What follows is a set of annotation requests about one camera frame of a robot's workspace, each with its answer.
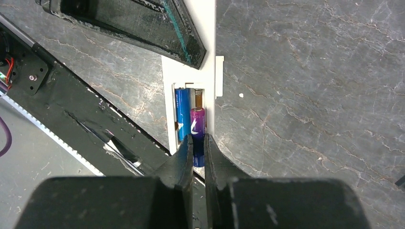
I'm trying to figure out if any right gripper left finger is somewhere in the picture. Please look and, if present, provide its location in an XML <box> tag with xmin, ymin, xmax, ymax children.
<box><xmin>16</xmin><ymin>135</ymin><xmax>193</xmax><ymax>229</ymax></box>

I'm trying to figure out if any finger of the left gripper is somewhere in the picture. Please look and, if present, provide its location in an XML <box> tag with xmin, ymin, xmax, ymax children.
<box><xmin>36</xmin><ymin>0</ymin><xmax>206</xmax><ymax>69</ymax></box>

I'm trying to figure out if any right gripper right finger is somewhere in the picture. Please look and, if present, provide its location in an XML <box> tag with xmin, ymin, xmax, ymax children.
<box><xmin>204</xmin><ymin>134</ymin><xmax>370</xmax><ymax>229</ymax></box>

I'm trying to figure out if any white remote control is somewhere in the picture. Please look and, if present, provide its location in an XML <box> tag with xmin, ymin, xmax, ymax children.
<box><xmin>161</xmin><ymin>0</ymin><xmax>217</xmax><ymax>155</ymax></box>

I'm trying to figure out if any white battery cover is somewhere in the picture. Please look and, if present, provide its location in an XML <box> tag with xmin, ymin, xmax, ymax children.
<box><xmin>215</xmin><ymin>56</ymin><xmax>224</xmax><ymax>98</ymax></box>

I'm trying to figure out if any purple blue battery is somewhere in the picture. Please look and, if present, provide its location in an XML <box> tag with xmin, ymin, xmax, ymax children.
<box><xmin>190</xmin><ymin>107</ymin><xmax>206</xmax><ymax>167</ymax></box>

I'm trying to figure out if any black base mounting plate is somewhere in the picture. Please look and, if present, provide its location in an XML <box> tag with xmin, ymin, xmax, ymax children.
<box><xmin>0</xmin><ymin>17</ymin><xmax>169</xmax><ymax>176</ymax></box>

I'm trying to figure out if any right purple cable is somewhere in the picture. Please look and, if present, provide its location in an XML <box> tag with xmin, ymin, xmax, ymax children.
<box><xmin>0</xmin><ymin>115</ymin><xmax>13</xmax><ymax>159</ymax></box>

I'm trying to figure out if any white toothed cable duct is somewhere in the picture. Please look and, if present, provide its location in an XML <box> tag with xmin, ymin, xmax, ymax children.
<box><xmin>0</xmin><ymin>92</ymin><xmax>105</xmax><ymax>177</ymax></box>

